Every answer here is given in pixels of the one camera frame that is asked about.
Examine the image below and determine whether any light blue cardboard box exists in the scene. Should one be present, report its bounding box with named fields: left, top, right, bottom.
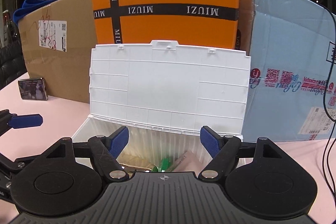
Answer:
left=238, top=0, right=335, bottom=141

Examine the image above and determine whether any white plastic storage box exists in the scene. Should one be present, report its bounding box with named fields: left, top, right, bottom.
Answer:
left=73, top=40, right=251, bottom=165

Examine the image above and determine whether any black cable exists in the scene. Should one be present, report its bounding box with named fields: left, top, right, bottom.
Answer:
left=318, top=3, right=336, bottom=201

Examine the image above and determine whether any brown cardboard box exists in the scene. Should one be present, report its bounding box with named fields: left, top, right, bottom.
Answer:
left=18, top=0, right=97, bottom=103

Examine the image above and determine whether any blue cloth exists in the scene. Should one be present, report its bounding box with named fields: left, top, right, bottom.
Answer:
left=13, top=0, right=56, bottom=26

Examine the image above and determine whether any orange MIUZI box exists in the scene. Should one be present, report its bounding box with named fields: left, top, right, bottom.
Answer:
left=92, top=0, right=239, bottom=49

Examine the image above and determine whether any black leather chair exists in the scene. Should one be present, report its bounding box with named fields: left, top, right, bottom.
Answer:
left=0, top=40, right=27, bottom=89

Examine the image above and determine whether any green item in box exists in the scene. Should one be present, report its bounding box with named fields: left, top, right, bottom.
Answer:
left=151, top=157, right=171, bottom=172

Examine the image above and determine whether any pink item in box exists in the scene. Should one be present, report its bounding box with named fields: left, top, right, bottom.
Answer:
left=171, top=151, right=203, bottom=176

